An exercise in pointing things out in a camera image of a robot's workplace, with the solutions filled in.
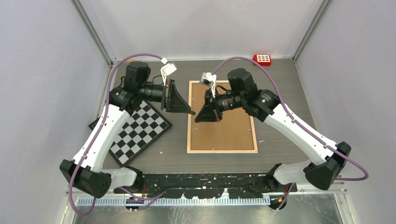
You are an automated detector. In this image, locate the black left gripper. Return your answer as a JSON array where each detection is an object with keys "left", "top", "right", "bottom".
[{"left": 139, "top": 79, "right": 191, "bottom": 113}]

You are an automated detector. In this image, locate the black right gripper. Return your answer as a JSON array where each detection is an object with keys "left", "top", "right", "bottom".
[{"left": 196, "top": 86, "right": 246, "bottom": 121}]

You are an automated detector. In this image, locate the blue picture frame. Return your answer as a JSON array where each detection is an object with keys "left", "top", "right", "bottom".
[{"left": 186, "top": 80, "right": 259, "bottom": 154}]

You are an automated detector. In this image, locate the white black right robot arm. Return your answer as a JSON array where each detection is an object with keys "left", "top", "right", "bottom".
[{"left": 194, "top": 68, "right": 351, "bottom": 192}]

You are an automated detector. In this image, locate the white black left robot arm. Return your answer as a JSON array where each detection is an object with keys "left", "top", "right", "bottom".
[{"left": 60, "top": 59, "right": 195, "bottom": 198}]

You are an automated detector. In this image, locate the black white chessboard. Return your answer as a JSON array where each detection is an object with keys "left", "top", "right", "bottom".
[{"left": 88, "top": 98, "right": 173, "bottom": 167}]

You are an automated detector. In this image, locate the red toy brick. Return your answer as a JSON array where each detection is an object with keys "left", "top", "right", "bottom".
[{"left": 253, "top": 54, "right": 272, "bottom": 66}]

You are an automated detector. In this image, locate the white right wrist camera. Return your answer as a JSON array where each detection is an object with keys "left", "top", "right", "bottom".
[{"left": 199, "top": 72, "right": 217, "bottom": 98}]

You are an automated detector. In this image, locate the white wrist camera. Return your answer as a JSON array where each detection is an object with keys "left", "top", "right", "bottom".
[
  {"left": 160, "top": 57, "right": 177, "bottom": 86},
  {"left": 199, "top": 72, "right": 217, "bottom": 98}
]

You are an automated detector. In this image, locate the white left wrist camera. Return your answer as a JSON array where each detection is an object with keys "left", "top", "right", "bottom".
[{"left": 160, "top": 57, "right": 177, "bottom": 86}]

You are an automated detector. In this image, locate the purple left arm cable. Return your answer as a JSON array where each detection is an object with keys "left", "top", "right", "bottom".
[{"left": 67, "top": 53, "right": 169, "bottom": 217}]

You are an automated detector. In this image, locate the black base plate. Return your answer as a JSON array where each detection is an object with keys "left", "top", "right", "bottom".
[{"left": 114, "top": 173, "right": 297, "bottom": 199}]

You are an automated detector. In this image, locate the aluminium front rail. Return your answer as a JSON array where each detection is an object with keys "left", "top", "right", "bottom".
[{"left": 73, "top": 173, "right": 347, "bottom": 212}]

